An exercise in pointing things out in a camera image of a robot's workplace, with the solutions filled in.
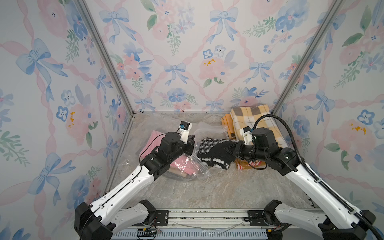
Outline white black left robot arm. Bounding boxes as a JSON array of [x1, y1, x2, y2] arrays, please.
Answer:
[[74, 131, 195, 240]]

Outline left rear aluminium corner post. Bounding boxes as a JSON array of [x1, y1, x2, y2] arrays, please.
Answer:
[[74, 0, 134, 118]]

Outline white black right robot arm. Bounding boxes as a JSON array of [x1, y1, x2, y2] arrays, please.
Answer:
[[225, 127, 382, 240]]

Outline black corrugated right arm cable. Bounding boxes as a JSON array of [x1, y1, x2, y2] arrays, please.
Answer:
[[252, 113, 384, 240]]

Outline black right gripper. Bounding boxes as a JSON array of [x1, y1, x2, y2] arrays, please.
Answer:
[[225, 139, 268, 162]]

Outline right rear aluminium corner post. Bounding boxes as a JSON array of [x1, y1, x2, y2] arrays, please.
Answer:
[[271, 0, 345, 114]]

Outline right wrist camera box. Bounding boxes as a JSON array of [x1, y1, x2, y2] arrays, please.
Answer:
[[241, 127, 253, 146]]

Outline pink fleece blanket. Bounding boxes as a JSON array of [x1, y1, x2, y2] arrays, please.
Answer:
[[139, 131, 199, 179]]

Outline black white knit blanket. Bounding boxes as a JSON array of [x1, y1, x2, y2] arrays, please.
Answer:
[[196, 138, 236, 170]]

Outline orange cartoon print blanket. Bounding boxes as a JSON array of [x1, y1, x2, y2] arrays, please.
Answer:
[[221, 114, 266, 170]]

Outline left floor aluminium rail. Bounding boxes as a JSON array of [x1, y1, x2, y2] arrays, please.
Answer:
[[104, 115, 135, 194]]

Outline aluminium corner post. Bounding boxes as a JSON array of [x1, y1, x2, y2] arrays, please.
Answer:
[[74, 0, 134, 118], [271, 0, 345, 114]]

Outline clear plastic vacuum bag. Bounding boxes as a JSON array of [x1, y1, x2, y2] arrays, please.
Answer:
[[131, 121, 236, 181]]

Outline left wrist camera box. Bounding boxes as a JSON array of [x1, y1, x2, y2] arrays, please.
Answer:
[[179, 121, 192, 144]]

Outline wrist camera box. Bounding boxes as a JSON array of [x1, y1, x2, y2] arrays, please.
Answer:
[[179, 121, 192, 144], [241, 127, 253, 146]]

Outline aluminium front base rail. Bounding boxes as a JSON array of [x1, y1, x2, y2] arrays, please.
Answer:
[[76, 208, 341, 240]]

